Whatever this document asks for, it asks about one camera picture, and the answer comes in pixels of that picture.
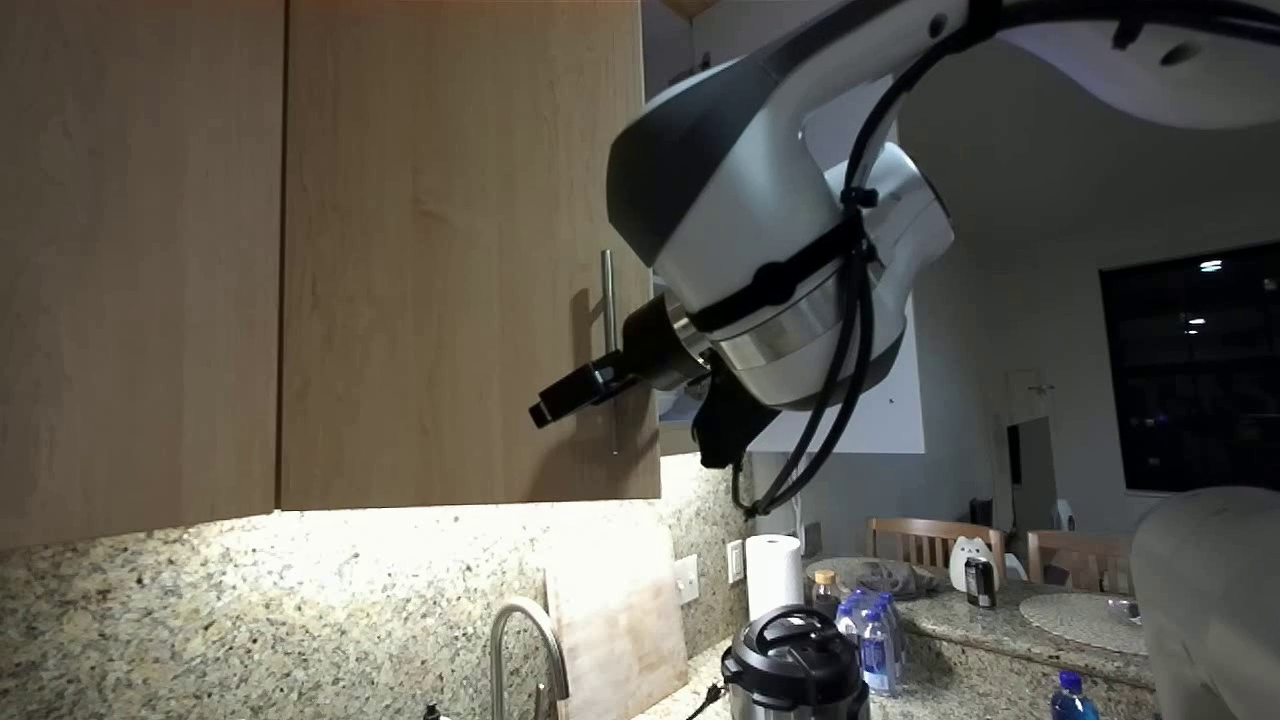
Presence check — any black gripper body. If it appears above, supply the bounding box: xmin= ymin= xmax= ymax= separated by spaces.
xmin=619 ymin=291 xmax=720 ymax=394

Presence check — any brushed metal bar handle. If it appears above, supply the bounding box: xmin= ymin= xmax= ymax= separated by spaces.
xmin=591 ymin=244 xmax=633 ymax=464

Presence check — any light wood cabinet door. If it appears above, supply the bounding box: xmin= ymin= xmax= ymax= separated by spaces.
xmin=0 ymin=0 xmax=289 ymax=552
xmin=276 ymin=0 xmax=668 ymax=511

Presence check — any white-lined cabinet door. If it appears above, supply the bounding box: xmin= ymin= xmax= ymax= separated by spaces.
xmin=753 ymin=296 xmax=932 ymax=456

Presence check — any wooden cutting board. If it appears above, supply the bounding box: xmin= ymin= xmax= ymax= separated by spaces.
xmin=542 ymin=511 xmax=697 ymax=720

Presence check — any white paper towel roll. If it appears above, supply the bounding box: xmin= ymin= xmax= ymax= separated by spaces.
xmin=740 ymin=532 xmax=814 ymax=623

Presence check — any curved metal faucet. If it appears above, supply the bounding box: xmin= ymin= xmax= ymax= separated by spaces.
xmin=485 ymin=595 xmax=577 ymax=720

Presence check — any wooden dining chair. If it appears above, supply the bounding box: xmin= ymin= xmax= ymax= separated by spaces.
xmin=1022 ymin=529 xmax=1138 ymax=595
xmin=870 ymin=516 xmax=1014 ymax=577

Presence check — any white jug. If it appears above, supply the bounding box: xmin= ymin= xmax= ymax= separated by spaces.
xmin=950 ymin=532 xmax=1009 ymax=595

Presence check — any round pale placemat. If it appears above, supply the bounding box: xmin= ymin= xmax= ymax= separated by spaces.
xmin=1016 ymin=586 xmax=1153 ymax=660

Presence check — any dark window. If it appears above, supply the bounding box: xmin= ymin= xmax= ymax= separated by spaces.
xmin=1097 ymin=235 xmax=1280 ymax=497

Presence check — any blue-capped water bottle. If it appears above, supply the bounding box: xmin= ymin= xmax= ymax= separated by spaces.
xmin=1048 ymin=668 xmax=1104 ymax=720

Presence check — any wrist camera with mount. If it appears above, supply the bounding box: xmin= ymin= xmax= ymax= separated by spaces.
xmin=688 ymin=352 xmax=785 ymax=470

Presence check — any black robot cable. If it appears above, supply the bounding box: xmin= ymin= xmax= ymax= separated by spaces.
xmin=725 ymin=0 xmax=1280 ymax=524

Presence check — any wooden wall cabinet carcass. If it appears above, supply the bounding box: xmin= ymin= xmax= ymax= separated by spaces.
xmin=641 ymin=0 xmax=734 ymax=123

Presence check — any black power cord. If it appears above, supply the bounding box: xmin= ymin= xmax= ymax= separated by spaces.
xmin=682 ymin=679 xmax=734 ymax=720

